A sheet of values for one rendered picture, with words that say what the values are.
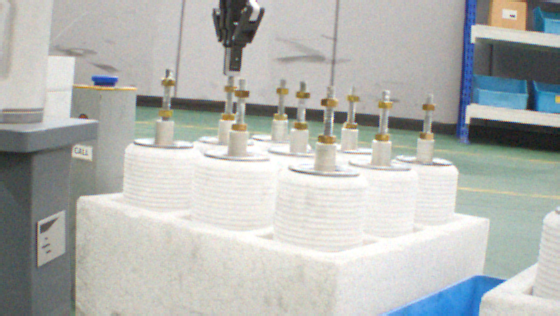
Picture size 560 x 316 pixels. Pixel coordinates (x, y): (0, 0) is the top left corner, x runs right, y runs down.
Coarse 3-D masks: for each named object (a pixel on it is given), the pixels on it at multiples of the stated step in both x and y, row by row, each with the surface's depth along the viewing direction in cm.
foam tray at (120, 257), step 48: (96, 240) 97; (144, 240) 92; (192, 240) 87; (240, 240) 83; (384, 240) 88; (432, 240) 92; (480, 240) 105; (96, 288) 97; (144, 288) 92; (192, 288) 87; (240, 288) 83; (288, 288) 80; (336, 288) 76; (384, 288) 84; (432, 288) 94
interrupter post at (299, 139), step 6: (294, 132) 101; (300, 132) 101; (306, 132) 101; (294, 138) 101; (300, 138) 101; (306, 138) 101; (294, 144) 101; (300, 144) 101; (306, 144) 102; (294, 150) 101; (300, 150) 101; (306, 150) 102
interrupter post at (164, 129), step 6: (156, 126) 99; (162, 126) 98; (168, 126) 99; (156, 132) 99; (162, 132) 99; (168, 132) 99; (156, 138) 99; (162, 138) 99; (168, 138) 99; (168, 144) 99
